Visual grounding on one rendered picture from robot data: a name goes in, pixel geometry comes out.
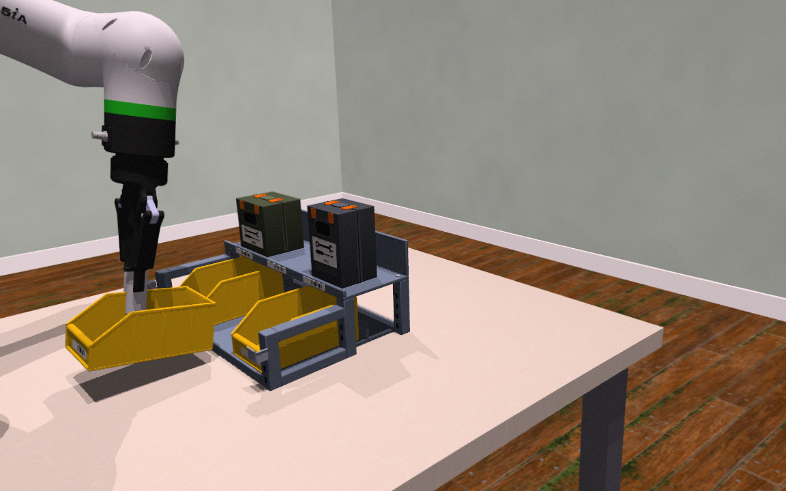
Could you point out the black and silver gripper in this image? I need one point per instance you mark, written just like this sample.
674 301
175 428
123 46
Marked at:
139 222

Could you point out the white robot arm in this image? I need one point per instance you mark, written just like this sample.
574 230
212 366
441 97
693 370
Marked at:
135 56

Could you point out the grey low shelf rack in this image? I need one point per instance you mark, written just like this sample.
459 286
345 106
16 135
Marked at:
392 268

